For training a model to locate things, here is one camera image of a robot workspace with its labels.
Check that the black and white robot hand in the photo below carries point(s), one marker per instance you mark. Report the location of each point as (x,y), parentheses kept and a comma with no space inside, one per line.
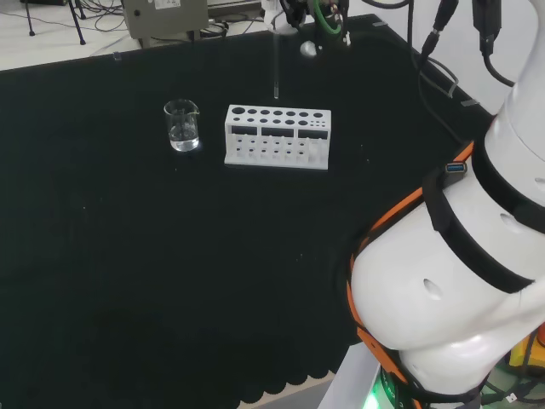
(328,36)

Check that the black tripod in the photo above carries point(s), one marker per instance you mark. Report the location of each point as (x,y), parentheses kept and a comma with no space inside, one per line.
(78,21)

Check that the clear glass rod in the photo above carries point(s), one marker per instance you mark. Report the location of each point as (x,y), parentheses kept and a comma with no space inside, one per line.
(276,68)

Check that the white test tube rack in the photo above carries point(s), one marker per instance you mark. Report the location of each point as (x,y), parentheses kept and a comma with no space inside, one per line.
(277,164)

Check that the clear glass beaker with water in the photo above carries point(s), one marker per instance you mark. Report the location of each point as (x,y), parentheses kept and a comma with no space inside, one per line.
(183,136)

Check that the black bench cloth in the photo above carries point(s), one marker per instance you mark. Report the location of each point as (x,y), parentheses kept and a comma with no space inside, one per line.
(170,277)

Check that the yellow stop button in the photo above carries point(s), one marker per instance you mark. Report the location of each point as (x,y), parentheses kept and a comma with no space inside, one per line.
(519,353)

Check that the grey metal cabinet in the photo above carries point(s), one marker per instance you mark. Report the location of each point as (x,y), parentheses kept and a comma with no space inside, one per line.
(166,21)

